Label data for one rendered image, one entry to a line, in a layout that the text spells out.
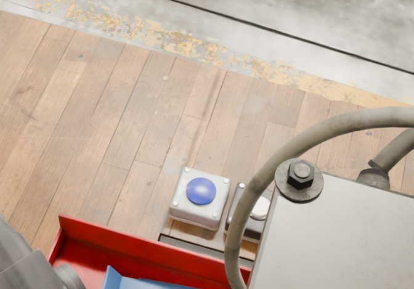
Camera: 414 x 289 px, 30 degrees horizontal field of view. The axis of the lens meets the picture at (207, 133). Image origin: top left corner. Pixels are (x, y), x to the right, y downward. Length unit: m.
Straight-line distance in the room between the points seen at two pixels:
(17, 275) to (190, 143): 0.56
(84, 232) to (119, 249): 0.05
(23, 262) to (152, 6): 1.99
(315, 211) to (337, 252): 0.02
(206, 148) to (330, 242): 0.76
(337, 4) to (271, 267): 2.32
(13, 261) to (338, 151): 0.64
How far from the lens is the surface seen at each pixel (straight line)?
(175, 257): 0.96
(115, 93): 1.15
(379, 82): 2.43
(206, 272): 0.97
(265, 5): 2.57
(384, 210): 0.35
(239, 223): 0.46
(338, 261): 0.33
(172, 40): 2.42
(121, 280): 0.98
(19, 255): 0.58
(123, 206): 1.04
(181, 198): 1.01
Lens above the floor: 1.80
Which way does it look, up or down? 55 degrees down
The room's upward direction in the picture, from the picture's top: 7 degrees clockwise
